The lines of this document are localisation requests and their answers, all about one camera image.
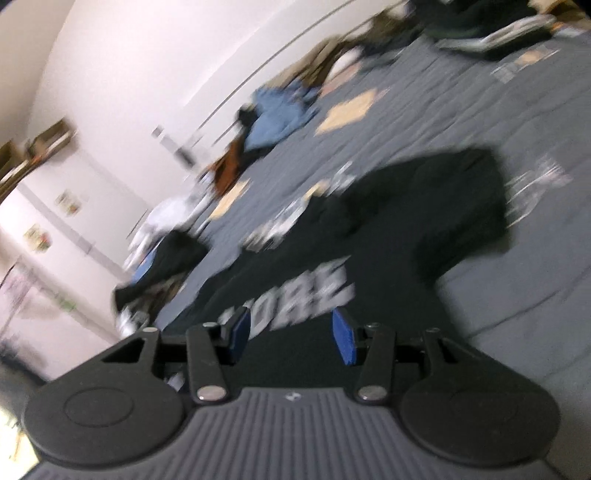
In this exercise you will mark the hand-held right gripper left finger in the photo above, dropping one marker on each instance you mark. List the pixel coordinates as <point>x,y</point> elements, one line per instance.
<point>239,334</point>

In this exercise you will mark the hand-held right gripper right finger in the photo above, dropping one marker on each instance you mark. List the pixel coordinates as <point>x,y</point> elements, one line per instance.
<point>345,337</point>

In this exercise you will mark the black T-shirt with white letters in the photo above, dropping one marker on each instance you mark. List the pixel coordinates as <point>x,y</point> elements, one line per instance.
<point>392,221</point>

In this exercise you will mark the pile of mixed clothes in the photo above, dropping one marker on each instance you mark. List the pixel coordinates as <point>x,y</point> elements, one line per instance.
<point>258,55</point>

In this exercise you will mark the stack of folded clothes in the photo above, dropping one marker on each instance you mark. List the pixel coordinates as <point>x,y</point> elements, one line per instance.
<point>485,23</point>

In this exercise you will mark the large black garment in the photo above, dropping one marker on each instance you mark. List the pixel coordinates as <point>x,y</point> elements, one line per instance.
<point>171,258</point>

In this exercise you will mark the white and black garment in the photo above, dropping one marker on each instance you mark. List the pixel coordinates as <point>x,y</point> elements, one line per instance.
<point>129,322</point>

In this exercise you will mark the white grey sweatshirt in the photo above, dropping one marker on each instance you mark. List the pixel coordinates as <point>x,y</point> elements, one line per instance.
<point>166,217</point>

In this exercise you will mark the brown garment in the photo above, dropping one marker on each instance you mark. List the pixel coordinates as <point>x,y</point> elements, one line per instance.
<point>228,166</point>

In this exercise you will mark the black hair brush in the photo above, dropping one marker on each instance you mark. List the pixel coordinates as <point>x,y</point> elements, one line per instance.
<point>187,156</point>

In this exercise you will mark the white wardrobe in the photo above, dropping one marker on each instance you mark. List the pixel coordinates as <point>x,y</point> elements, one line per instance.
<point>106,198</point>

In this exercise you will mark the cartoon animal sticker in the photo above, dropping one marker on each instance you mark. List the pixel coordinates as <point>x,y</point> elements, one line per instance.
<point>71,202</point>
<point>38,237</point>

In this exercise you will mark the small black garment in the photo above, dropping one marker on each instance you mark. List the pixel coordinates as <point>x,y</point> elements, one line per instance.
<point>247,117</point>

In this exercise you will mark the grey printed quilt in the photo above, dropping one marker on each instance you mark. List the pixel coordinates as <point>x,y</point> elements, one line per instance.
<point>461,115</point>

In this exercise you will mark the cardboard box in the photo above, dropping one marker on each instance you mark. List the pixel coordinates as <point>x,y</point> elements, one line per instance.
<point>51,136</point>
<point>11,164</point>

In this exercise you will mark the white pillow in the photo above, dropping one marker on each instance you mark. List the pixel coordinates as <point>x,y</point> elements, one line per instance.
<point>344,62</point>

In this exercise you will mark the olive khaki garment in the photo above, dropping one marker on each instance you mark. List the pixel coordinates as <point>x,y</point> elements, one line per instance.
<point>318,60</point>

